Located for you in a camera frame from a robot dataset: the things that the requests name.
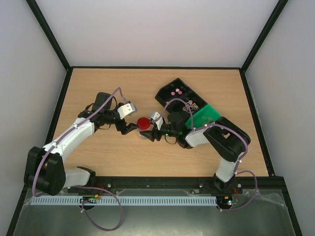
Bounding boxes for clear plastic jar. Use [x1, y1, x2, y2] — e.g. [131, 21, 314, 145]
[139, 130, 147, 140]

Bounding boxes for red jar lid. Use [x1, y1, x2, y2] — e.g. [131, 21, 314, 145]
[136, 117, 151, 130]

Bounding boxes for black bin with star candies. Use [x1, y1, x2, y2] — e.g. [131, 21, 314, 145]
[155, 78, 192, 106]

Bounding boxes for green bin with gummies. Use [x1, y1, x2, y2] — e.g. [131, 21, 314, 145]
[185, 104, 221, 129]

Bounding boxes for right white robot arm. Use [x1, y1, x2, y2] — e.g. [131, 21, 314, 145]
[140, 112, 251, 193]

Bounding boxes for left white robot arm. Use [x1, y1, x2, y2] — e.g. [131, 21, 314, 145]
[24, 92, 138, 197]

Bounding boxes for black bin with lollipops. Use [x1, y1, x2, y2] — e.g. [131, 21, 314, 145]
[167, 91, 207, 113]

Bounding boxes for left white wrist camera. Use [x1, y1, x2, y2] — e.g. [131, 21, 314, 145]
[117, 102, 137, 119]

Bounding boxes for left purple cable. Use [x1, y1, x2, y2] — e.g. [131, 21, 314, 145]
[31, 87, 131, 232]

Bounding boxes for light blue cable duct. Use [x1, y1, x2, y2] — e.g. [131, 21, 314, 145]
[30, 196, 217, 206]

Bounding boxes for black front mounting rail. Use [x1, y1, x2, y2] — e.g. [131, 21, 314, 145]
[36, 175, 287, 196]

